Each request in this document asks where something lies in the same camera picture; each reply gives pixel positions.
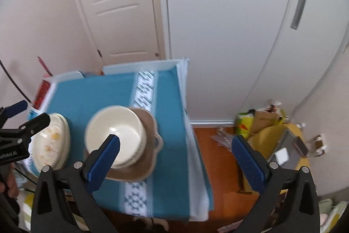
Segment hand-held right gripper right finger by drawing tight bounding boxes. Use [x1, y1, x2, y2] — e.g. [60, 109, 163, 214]
[232, 135, 321, 233]

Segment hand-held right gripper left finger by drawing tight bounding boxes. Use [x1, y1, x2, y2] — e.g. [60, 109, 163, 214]
[31, 134, 121, 233]

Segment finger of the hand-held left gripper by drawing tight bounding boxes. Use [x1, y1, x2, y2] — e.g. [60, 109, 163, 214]
[0, 113, 51, 141]
[0, 100, 28, 127]

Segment cream plate with orange pattern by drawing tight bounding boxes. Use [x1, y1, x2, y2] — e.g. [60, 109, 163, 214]
[32, 112, 71, 172]

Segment large white plate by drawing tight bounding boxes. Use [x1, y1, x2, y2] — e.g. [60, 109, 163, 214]
[28, 146, 70, 178]

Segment small white bowl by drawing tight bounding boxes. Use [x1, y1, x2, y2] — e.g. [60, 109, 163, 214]
[86, 106, 144, 168]

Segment tan plastic basin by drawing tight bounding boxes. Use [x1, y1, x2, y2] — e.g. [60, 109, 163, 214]
[83, 108, 164, 182]

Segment cream bowl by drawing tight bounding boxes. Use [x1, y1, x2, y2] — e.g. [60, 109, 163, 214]
[84, 105, 148, 169]

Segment person's left hand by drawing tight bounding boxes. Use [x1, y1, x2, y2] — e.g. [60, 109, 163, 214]
[6, 163, 18, 198]

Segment red box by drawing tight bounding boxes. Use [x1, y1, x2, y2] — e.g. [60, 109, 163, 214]
[32, 79, 52, 110]

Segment yellow round stool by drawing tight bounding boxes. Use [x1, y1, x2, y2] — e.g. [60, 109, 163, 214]
[240, 124, 311, 194]

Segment white card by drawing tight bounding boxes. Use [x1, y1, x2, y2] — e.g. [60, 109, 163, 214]
[275, 148, 289, 164]

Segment clear plastic wrapper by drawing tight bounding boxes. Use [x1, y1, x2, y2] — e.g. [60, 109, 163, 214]
[211, 126, 235, 147]

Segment green and yellow bag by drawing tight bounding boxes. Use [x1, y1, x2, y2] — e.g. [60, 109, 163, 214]
[236, 112, 256, 140]

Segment cardboard box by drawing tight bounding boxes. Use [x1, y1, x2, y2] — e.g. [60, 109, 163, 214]
[249, 110, 281, 136]

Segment pink plastic strip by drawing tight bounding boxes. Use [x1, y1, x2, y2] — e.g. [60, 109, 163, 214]
[38, 55, 53, 78]

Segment white table panel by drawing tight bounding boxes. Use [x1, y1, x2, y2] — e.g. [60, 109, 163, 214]
[44, 71, 86, 85]

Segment yellow patterned bedsheet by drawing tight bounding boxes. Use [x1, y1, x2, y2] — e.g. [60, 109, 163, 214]
[16, 189, 37, 231]

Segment blue patterned tablecloth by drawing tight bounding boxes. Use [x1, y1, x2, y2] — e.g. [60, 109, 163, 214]
[29, 69, 214, 223]

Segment white panelled door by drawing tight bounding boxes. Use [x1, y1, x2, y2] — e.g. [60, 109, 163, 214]
[69, 0, 167, 66]

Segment white wardrobe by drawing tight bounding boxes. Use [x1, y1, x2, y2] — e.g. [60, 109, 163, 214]
[164, 0, 349, 124]

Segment thick black cable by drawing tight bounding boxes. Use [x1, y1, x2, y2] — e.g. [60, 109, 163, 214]
[0, 60, 33, 105]

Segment thin black cable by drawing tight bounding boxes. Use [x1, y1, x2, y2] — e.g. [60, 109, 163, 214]
[14, 167, 37, 186]

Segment grey recessed wardrobe handle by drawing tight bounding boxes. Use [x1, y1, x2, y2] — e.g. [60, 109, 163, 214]
[290, 0, 308, 30]

